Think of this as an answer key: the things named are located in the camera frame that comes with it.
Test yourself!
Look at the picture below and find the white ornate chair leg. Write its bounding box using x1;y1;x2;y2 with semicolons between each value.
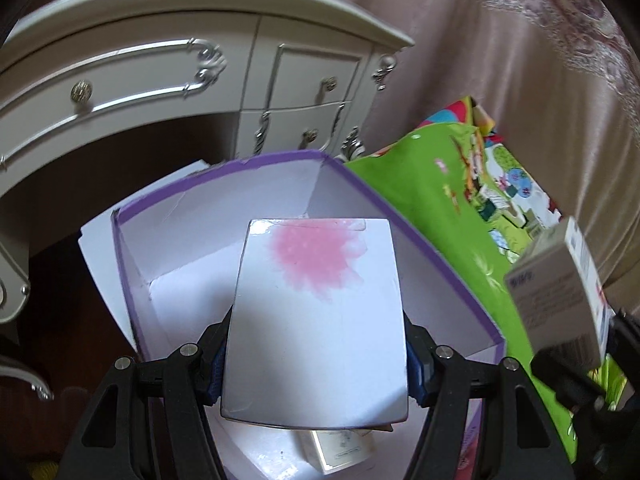
0;337;56;403

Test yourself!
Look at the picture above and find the white box lid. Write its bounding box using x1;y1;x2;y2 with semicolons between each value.
77;160;211;356

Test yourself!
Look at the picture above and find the purple cardboard box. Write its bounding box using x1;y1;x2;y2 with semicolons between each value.
111;150;507;480

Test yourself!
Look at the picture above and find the white ornate dresser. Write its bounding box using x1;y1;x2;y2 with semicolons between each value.
0;0;416;326

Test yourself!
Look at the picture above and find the green cartoon printed mat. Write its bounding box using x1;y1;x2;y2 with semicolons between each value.
345;95;631;466

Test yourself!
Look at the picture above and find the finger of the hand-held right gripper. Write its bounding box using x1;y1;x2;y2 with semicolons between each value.
607;307;640;396
531;347;608;413

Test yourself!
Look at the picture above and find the grey and white box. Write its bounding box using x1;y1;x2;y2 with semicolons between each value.
504;216;613;373

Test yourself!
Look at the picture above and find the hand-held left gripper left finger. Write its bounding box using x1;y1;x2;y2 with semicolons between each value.
57;310;236;480

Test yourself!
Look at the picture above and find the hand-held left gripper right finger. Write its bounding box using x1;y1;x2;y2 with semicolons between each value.
402;310;576;480

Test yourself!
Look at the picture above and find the white box with pink flower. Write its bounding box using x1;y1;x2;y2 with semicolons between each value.
220;217;413;431

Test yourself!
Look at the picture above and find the cream box with gold edge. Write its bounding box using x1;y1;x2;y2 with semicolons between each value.
300;427;378;476

